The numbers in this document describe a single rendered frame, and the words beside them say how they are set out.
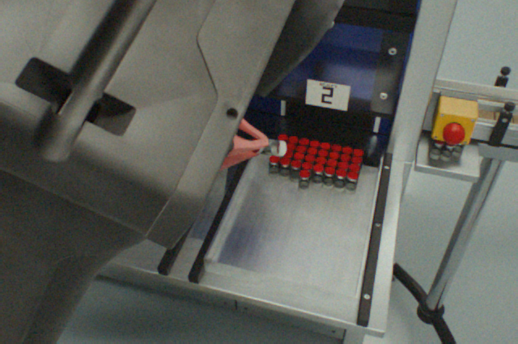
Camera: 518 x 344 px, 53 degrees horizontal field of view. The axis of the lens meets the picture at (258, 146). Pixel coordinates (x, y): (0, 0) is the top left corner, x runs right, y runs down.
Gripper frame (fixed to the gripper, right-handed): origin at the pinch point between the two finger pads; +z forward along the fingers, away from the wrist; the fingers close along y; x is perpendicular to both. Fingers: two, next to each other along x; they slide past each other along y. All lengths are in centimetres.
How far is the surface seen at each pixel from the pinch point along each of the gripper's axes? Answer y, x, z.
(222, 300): -98, 10, 54
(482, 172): -10, 10, 76
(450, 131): 2.4, 8.2, 45.3
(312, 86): -10.3, 24.7, 27.1
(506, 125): 5, 11, 64
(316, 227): -20.2, -1.4, 26.5
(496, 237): -57, 16, 159
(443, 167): -7, 7, 55
